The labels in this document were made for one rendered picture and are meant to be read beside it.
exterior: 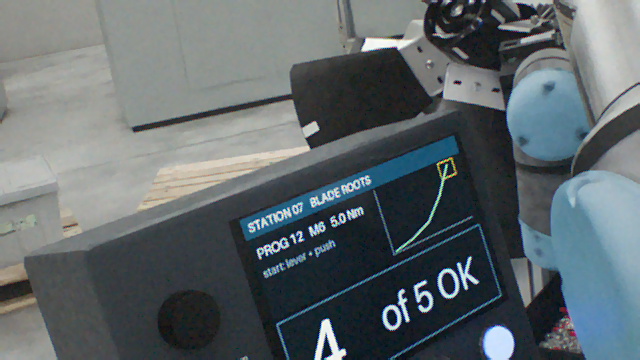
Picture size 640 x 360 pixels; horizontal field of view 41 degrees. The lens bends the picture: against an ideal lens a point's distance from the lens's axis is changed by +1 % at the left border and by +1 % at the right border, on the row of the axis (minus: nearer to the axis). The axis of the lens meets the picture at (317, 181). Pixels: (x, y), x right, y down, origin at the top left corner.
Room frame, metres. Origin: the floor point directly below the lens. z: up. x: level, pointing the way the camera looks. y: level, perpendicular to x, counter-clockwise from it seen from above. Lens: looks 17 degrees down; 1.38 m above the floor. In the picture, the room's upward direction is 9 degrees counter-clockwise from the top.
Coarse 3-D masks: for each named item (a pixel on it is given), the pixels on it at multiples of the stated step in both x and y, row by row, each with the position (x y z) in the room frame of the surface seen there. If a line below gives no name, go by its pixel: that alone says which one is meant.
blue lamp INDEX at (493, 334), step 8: (488, 328) 0.47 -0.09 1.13; (496, 328) 0.47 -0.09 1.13; (504, 328) 0.47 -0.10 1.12; (480, 336) 0.46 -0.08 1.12; (488, 336) 0.46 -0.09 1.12; (496, 336) 0.46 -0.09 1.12; (504, 336) 0.46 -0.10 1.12; (480, 344) 0.46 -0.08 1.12; (488, 344) 0.46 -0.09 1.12; (496, 344) 0.46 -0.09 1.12; (504, 344) 0.46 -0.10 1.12; (512, 344) 0.46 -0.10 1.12; (488, 352) 0.46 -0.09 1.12; (496, 352) 0.46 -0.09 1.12; (504, 352) 0.46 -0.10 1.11
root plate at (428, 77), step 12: (420, 36) 1.29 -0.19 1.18; (408, 48) 1.30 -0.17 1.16; (432, 48) 1.28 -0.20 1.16; (408, 60) 1.30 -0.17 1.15; (420, 60) 1.29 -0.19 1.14; (432, 60) 1.29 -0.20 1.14; (444, 60) 1.28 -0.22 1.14; (420, 72) 1.30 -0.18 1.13; (432, 72) 1.29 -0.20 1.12; (444, 72) 1.28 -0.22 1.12; (432, 84) 1.29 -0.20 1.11
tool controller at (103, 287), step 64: (384, 128) 0.54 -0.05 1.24; (448, 128) 0.50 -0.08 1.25; (192, 192) 0.51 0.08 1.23; (256, 192) 0.42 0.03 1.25; (320, 192) 0.44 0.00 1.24; (384, 192) 0.46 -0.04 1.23; (448, 192) 0.49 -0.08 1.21; (64, 256) 0.39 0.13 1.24; (128, 256) 0.38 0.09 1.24; (192, 256) 0.39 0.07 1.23; (256, 256) 0.41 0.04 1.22; (320, 256) 0.43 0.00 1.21; (384, 256) 0.45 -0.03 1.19; (448, 256) 0.47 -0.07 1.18; (64, 320) 0.41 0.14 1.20; (128, 320) 0.36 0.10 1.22; (192, 320) 0.37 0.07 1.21; (256, 320) 0.40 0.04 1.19; (384, 320) 0.43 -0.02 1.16; (448, 320) 0.45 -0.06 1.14; (512, 320) 0.48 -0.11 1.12
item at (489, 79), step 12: (456, 72) 1.20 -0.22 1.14; (468, 72) 1.20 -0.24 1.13; (480, 72) 1.20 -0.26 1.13; (492, 72) 1.20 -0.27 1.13; (444, 84) 1.19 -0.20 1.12; (456, 84) 1.19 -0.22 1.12; (468, 84) 1.19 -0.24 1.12; (492, 84) 1.19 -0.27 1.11; (444, 96) 1.18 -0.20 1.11; (456, 96) 1.18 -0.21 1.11; (468, 96) 1.18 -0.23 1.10; (480, 96) 1.18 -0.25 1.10; (492, 96) 1.18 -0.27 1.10; (504, 108) 1.17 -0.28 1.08
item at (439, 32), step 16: (432, 0) 1.26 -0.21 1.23; (448, 0) 1.24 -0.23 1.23; (464, 0) 1.23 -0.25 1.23; (480, 0) 1.20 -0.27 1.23; (496, 0) 1.19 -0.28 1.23; (432, 16) 1.25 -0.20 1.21; (448, 16) 1.23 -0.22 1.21; (464, 16) 1.20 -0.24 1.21; (480, 16) 1.17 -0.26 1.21; (512, 16) 1.20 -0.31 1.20; (528, 16) 1.25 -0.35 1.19; (432, 32) 1.23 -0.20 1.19; (448, 32) 1.21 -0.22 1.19; (464, 32) 1.17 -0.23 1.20; (480, 32) 1.17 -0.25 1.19; (496, 32) 1.18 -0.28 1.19; (512, 32) 1.20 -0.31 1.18; (448, 48) 1.19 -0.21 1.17; (464, 48) 1.18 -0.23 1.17; (480, 48) 1.18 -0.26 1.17; (496, 48) 1.19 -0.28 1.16; (464, 64) 1.22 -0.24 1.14; (480, 64) 1.21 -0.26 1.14; (496, 64) 1.23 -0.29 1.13
